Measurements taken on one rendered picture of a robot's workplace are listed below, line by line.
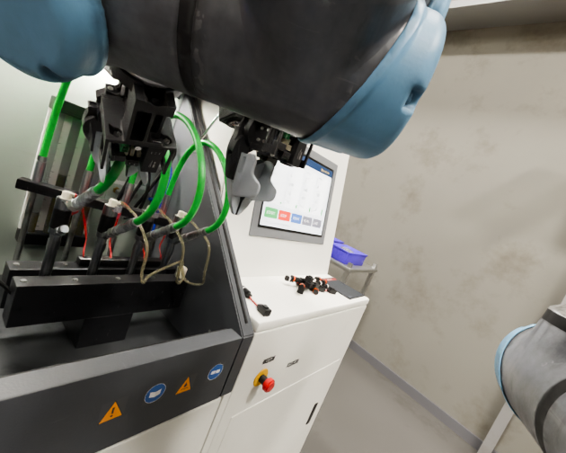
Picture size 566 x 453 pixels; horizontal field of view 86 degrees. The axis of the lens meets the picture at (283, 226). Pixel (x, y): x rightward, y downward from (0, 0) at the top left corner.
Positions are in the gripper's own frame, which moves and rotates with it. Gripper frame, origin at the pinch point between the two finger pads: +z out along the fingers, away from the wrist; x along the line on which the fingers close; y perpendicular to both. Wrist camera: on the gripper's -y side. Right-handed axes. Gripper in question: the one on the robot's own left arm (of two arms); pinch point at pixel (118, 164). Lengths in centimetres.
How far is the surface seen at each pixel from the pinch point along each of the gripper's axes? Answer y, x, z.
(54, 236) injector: 1.3, -7.4, 21.8
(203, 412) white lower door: 39, 18, 34
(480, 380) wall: 98, 246, 92
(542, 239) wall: 17, 270, 16
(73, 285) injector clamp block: 9.7, -4.8, 25.7
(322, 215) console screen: -12, 82, 38
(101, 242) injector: 1.6, 0.3, 24.5
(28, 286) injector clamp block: 9.6, -11.1, 23.7
